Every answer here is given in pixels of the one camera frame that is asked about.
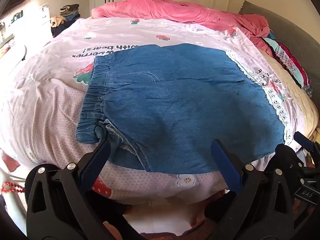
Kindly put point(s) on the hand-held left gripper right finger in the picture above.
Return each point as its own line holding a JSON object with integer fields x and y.
{"x": 226, "y": 166}

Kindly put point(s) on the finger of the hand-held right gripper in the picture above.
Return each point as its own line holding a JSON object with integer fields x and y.
{"x": 287, "y": 156}
{"x": 304, "y": 140}

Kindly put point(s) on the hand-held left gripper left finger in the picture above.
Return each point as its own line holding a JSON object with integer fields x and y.
{"x": 94, "y": 161}

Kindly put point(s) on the blue denim pants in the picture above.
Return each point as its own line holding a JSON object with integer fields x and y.
{"x": 180, "y": 105}

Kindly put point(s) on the beige bedsheet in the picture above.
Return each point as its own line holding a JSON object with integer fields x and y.
{"x": 300, "y": 105}

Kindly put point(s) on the white strawberry printed quilt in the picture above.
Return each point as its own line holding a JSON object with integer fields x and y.
{"x": 50, "y": 105}

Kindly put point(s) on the grey padded headboard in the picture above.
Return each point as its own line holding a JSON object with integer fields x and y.
{"x": 287, "y": 22}

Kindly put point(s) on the white drawer cabinet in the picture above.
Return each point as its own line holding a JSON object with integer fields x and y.
{"x": 42, "y": 22}

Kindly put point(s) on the heap of dark clothes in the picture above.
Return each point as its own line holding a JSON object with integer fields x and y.
{"x": 67, "y": 12}

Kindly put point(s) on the pink blanket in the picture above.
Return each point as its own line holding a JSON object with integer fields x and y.
{"x": 175, "y": 10}

